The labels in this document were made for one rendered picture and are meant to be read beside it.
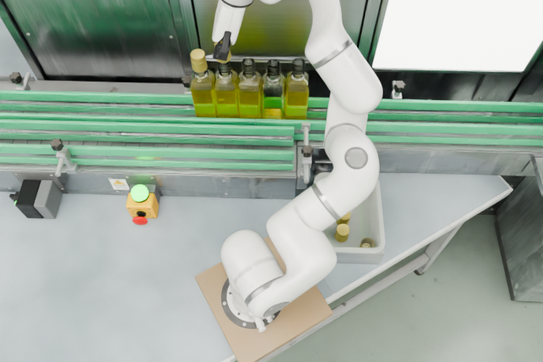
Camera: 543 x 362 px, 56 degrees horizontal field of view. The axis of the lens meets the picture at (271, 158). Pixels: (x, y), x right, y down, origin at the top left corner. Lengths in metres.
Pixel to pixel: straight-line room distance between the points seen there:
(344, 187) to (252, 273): 0.24
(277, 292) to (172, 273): 0.46
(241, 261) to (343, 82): 0.39
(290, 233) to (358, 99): 0.28
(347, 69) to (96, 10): 0.71
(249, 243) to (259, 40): 0.55
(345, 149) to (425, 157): 0.54
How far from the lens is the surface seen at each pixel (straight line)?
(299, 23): 1.28
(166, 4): 1.32
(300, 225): 0.97
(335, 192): 0.96
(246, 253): 1.00
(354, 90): 0.93
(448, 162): 1.48
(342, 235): 1.32
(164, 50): 1.44
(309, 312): 1.29
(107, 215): 1.47
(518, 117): 1.53
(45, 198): 1.45
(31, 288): 1.46
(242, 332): 1.28
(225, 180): 1.34
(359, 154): 0.93
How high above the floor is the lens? 2.02
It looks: 58 degrees down
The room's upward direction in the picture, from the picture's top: straight up
